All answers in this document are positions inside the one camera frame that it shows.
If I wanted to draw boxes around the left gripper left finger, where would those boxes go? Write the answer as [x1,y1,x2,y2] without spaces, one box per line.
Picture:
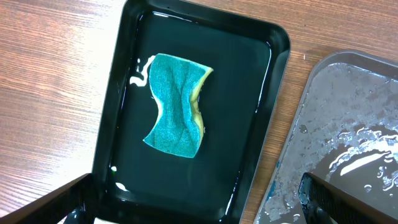
[1,173,93,224]

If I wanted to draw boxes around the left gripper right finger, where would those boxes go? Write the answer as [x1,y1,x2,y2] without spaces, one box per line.
[298,172,397,224]

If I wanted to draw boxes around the green yellow sponge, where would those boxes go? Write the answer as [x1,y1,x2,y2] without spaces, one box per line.
[143,54,213,159]

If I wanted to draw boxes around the small black water tray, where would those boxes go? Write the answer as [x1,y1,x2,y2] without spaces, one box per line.
[92,0,290,223]

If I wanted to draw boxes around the large dark brown tray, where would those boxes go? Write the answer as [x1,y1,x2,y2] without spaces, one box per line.
[255,50,397,223]

